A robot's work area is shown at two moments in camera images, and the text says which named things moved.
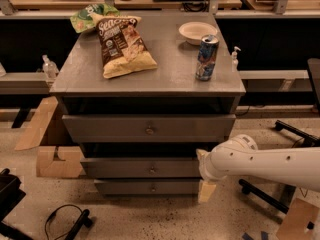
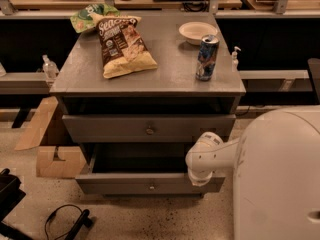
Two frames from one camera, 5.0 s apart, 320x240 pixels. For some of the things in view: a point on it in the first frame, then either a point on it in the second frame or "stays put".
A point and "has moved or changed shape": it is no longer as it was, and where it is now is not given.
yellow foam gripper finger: [206, 189] → [199, 183]
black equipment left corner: [10, 194] stays put
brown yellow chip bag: [122, 48] stays put
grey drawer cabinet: [141, 133] stays put
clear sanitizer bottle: [49, 68] stays put
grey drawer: [142, 167] has moved or changed shape
